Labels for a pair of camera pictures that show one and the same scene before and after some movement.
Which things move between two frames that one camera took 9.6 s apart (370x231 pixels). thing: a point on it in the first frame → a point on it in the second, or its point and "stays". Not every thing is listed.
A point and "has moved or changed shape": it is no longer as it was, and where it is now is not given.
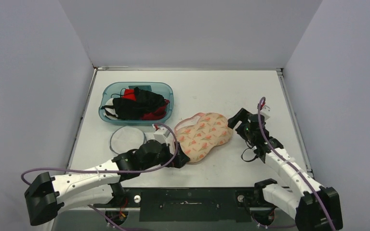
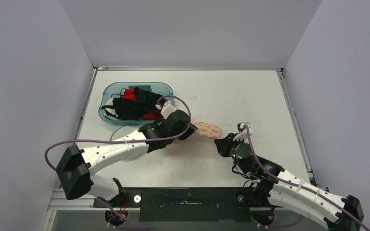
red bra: (129, 94) stays
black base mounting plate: (198, 204) stays
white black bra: (110, 111) stays
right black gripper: (245, 121) → (225, 145)
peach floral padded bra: (199, 134) has moved or changed shape
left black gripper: (182, 160) → (191, 131)
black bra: (130, 109) stays
